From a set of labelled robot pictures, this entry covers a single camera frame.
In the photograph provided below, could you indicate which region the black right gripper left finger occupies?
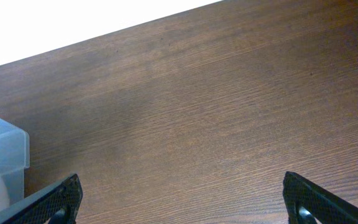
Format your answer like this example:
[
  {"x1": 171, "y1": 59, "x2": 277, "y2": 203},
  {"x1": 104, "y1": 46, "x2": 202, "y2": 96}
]
[{"x1": 0, "y1": 174, "x2": 83, "y2": 224}]

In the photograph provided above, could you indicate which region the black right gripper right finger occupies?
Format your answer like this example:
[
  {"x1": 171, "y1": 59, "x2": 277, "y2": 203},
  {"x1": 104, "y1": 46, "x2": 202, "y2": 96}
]
[{"x1": 283, "y1": 171, "x2": 358, "y2": 224}]

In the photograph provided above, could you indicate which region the clear plastic storage bin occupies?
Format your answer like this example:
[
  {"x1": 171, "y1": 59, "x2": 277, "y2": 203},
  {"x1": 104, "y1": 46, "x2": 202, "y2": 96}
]
[{"x1": 0, "y1": 118, "x2": 30, "y2": 204}]

